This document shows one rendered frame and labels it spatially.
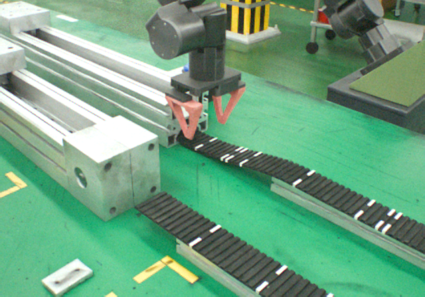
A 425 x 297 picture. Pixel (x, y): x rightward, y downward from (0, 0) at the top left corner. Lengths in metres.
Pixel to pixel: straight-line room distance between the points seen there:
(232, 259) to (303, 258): 0.11
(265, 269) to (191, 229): 0.10
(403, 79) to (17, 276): 0.82
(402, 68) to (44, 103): 0.72
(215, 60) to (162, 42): 0.10
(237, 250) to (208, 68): 0.29
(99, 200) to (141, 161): 0.08
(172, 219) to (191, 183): 0.14
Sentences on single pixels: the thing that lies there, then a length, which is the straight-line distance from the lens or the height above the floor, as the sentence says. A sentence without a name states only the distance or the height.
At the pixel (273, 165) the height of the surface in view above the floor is 0.81.
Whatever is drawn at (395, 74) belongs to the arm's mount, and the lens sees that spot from 1.05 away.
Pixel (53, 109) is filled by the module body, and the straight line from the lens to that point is 0.84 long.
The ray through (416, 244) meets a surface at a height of 0.81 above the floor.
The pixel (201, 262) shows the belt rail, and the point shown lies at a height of 0.79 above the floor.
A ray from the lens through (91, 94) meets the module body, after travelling 0.95.
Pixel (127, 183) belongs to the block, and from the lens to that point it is 0.64.
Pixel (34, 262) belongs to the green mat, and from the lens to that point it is 0.61.
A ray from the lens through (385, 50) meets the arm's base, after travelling 1.09.
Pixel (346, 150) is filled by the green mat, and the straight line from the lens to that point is 0.84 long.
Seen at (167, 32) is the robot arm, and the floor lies 1.01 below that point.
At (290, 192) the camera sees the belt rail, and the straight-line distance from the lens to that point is 0.69.
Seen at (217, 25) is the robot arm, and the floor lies 1.00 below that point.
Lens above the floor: 1.18
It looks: 29 degrees down
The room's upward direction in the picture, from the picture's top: 2 degrees clockwise
